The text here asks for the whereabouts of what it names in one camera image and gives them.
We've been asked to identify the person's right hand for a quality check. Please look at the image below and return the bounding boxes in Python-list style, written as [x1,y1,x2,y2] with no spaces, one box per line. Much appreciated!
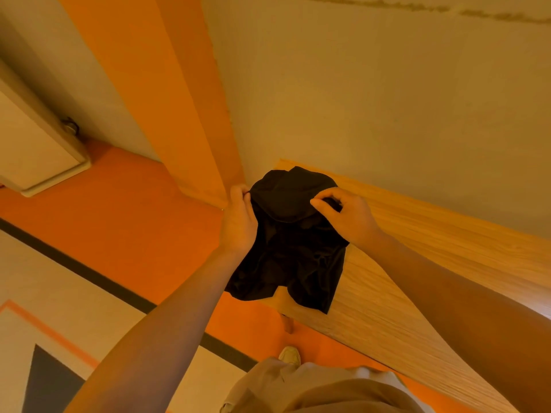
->
[309,187,382,250]

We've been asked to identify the person's left hand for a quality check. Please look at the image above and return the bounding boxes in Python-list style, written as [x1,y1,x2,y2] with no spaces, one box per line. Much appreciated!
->
[218,184,259,259]

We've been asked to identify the black cloth shorts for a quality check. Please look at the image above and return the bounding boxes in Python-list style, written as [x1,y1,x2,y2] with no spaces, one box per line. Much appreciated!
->
[224,166,350,315]

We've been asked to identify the person's right forearm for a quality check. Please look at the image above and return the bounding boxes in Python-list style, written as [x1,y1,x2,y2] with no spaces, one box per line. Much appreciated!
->
[350,230,551,413]

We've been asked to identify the person's left forearm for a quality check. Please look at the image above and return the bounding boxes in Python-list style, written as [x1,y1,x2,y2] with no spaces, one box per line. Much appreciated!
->
[64,248,242,413]

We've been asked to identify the person's beige shoe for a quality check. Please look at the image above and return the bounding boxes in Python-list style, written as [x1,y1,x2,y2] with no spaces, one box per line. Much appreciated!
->
[278,346,302,367]

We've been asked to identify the person's beige clothing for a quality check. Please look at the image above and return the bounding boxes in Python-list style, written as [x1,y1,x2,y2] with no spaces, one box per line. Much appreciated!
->
[220,357,435,413]

